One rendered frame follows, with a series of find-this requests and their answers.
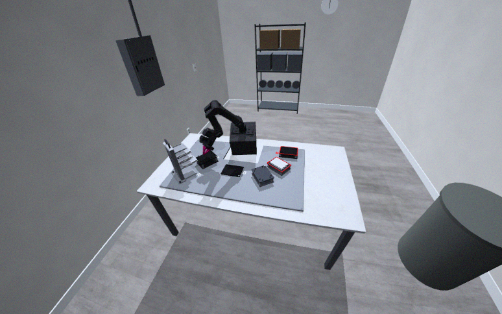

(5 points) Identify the white rectangular plate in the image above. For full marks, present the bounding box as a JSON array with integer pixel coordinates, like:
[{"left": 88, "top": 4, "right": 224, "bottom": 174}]
[{"left": 270, "top": 158, "right": 288, "bottom": 170}]

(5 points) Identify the white multi-well plate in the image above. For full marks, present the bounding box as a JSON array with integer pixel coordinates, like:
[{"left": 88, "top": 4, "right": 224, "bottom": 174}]
[
  {"left": 176, "top": 148, "right": 191, "bottom": 158},
  {"left": 178, "top": 153, "right": 193, "bottom": 163},
  {"left": 182, "top": 156, "right": 198, "bottom": 167}
]

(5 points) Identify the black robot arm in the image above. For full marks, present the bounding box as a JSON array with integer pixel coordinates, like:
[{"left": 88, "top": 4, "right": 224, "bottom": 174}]
[{"left": 199, "top": 100, "right": 254, "bottom": 146}]

